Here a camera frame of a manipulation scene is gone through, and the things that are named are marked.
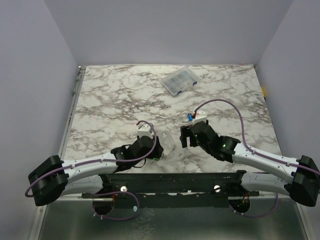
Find blue key tag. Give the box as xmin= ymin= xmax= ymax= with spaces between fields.
xmin=187 ymin=113 xmax=193 ymax=122

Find clear plastic bag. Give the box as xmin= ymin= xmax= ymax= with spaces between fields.
xmin=157 ymin=130 xmax=176 ymax=158

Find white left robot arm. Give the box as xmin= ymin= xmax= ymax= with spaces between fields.
xmin=25 ymin=136 xmax=164 ymax=207

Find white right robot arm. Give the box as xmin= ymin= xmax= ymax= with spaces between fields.
xmin=179 ymin=121 xmax=320 ymax=207

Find clear plastic organizer box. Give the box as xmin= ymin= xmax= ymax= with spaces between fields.
xmin=160 ymin=66 xmax=200 ymax=98

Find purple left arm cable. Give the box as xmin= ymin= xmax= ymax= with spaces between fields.
xmin=24 ymin=120 xmax=158 ymax=198

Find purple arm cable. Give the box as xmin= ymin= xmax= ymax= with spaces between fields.
xmin=194 ymin=98 xmax=301 ymax=166
xmin=24 ymin=120 xmax=158 ymax=198

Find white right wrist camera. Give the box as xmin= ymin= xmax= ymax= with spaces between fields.
xmin=192 ymin=109 xmax=207 ymax=124

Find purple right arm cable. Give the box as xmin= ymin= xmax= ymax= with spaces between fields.
xmin=194 ymin=98 xmax=301 ymax=166

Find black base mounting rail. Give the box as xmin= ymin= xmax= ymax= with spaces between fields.
xmin=82 ymin=170 xmax=259 ymax=214

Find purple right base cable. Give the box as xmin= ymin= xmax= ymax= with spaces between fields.
xmin=232 ymin=192 xmax=280 ymax=218

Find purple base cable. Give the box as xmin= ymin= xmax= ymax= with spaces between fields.
xmin=232 ymin=192 xmax=280 ymax=218
xmin=92 ymin=191 xmax=140 ymax=222

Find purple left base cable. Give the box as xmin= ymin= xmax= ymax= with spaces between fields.
xmin=92 ymin=191 xmax=140 ymax=222

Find aluminium extrusion frame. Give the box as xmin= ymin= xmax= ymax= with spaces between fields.
xmin=58 ymin=65 xmax=87 ymax=160

